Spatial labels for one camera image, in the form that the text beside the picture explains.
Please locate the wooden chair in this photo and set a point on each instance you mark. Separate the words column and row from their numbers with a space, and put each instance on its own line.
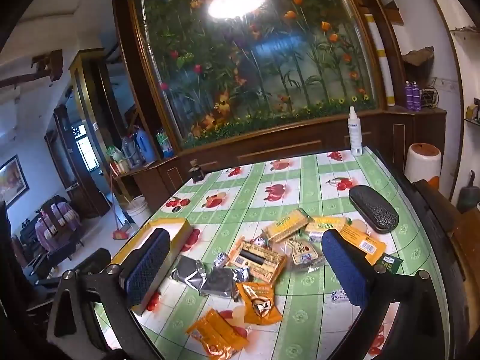
column 461, row 240

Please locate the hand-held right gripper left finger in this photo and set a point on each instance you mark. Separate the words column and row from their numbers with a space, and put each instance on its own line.
column 148, row 266

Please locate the long orange cracker packet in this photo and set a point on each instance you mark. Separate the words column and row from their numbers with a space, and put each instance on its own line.
column 270, row 266

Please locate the small blue white candy packet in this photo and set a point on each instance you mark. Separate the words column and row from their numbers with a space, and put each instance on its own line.
column 339, row 295
column 259, row 240
column 315, row 236
column 242, row 273
column 221, row 259

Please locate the green fruit print tablecloth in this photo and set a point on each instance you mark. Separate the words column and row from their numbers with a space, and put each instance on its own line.
column 262, row 195

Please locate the blue plastic jug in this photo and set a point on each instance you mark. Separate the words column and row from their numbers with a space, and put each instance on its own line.
column 146, row 148

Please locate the white bucket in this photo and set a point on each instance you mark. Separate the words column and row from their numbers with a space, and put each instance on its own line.
column 137, row 212

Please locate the green plastic bottle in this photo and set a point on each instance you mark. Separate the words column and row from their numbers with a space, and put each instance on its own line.
column 165, row 144

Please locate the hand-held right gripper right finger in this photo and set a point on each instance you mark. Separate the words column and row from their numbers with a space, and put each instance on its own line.
column 345, row 270

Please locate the wooden flower display cabinet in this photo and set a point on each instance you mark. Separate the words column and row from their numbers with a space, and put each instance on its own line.
column 262, row 63

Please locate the red broom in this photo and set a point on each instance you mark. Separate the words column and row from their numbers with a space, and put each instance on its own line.
column 120, row 234

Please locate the orange striped snack packet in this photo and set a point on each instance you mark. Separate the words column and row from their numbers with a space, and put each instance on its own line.
column 215, row 335

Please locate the clear water bottle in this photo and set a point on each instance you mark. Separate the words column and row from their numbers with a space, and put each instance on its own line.
column 129, row 152

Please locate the small dark box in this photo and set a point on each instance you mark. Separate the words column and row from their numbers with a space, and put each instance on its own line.
column 197, row 174

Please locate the dark green small packet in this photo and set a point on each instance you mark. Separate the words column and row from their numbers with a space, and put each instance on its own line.
column 392, row 262

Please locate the orange snack packet with emblem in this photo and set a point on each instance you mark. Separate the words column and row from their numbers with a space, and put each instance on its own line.
column 258, row 303

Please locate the dark green vase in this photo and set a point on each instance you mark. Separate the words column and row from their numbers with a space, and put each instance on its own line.
column 467, row 195

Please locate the white bin with red lid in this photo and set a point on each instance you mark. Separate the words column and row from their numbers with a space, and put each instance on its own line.
column 420, row 167

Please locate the white spray bottle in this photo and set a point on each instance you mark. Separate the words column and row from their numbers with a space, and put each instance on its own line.
column 355, row 135

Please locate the black glasses case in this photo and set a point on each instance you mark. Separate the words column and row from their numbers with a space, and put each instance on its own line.
column 373, row 208

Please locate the black chair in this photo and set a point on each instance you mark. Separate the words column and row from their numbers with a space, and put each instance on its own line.
column 90, row 262

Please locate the clear pastry packet brown label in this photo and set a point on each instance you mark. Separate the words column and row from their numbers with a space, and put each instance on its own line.
column 300, row 253

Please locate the pink striped cloth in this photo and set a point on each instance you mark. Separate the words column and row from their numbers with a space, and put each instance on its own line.
column 56, row 221

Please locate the green yellow cracker packet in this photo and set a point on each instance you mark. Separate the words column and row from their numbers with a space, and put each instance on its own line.
column 324, row 226
column 287, row 225

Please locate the orange packet with barcode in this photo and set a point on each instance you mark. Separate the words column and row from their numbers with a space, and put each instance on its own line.
column 369, row 245

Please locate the purple bottle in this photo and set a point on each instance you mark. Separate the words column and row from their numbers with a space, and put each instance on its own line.
column 408, row 95
column 416, row 95

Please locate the yellow cardboard box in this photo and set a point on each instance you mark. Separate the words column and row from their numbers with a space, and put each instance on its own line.
column 182, row 229

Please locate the white yellow rolled tube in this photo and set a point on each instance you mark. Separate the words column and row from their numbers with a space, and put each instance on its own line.
column 382, row 67

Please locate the framed wall picture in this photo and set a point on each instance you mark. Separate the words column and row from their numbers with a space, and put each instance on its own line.
column 13, row 180

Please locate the brown wood ornament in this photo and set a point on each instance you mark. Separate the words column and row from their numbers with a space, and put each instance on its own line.
column 418, row 58

